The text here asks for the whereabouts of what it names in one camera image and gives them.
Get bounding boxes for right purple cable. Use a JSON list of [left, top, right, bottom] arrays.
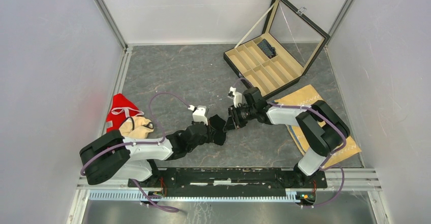
[[232, 78, 348, 208]]

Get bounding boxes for tan cloth mat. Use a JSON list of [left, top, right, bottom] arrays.
[[274, 83, 362, 165]]

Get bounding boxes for black compartment box glass lid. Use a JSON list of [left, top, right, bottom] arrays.
[[223, 0, 331, 101]]

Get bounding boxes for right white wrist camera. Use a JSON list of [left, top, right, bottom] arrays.
[[228, 86, 242, 108]]

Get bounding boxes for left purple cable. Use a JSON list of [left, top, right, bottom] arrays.
[[80, 91, 191, 214]]

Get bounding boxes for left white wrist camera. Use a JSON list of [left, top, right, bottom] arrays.
[[188, 105, 208, 125]]

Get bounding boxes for blue striped boxer shorts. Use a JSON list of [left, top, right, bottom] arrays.
[[257, 39, 276, 58]]

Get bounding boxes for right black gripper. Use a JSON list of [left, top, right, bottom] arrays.
[[223, 103, 257, 132]]

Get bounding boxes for white cable tray strip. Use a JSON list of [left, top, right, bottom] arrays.
[[88, 190, 300, 204]]

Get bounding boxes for black underwear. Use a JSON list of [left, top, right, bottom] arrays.
[[208, 114, 226, 146]]

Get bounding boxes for red underwear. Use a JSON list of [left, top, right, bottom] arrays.
[[105, 93, 144, 132]]

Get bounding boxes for beige underwear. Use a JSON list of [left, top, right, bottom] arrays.
[[119, 116, 154, 139]]

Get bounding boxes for purple cable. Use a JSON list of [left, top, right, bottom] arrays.
[[232, 78, 348, 208], [80, 91, 191, 214]]

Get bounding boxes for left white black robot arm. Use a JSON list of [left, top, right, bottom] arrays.
[[79, 122, 226, 187]]

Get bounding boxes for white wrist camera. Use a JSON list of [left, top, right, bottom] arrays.
[[228, 86, 242, 108], [188, 105, 208, 125]]

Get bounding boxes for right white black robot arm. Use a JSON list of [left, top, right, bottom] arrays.
[[224, 87, 350, 187]]

